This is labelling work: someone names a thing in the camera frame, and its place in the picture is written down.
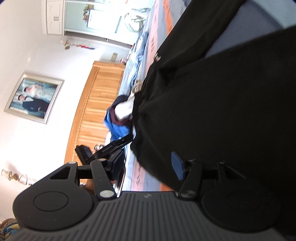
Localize striped star bedsheet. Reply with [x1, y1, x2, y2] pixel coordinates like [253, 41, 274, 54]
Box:
[131, 1, 295, 190]

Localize dark navy garment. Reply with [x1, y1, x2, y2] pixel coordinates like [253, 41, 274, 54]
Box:
[111, 95, 128, 108]

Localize grey sweatpants with drawstring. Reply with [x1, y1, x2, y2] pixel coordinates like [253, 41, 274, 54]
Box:
[115, 80, 143, 120]

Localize maroon garment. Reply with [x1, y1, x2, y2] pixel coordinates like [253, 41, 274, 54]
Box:
[110, 107, 132, 128]

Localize black trousers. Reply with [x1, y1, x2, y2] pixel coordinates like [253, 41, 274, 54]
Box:
[130, 0, 296, 241]

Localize framed wall picture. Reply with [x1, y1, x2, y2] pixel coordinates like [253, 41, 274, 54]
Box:
[4, 72, 64, 124]

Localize light blue sweatpants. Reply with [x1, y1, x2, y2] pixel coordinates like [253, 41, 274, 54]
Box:
[118, 32, 149, 96]

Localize teal sliding wardrobe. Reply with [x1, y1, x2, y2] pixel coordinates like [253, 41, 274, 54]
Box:
[41, 1, 154, 45]

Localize blue garment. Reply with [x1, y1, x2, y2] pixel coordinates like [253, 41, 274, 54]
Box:
[103, 108, 130, 141]

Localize hanging wall ornament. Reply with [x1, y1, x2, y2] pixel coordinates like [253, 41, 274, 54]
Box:
[60, 39, 95, 50]

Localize wooden headboard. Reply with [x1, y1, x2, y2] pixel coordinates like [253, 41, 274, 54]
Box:
[64, 61, 125, 166]

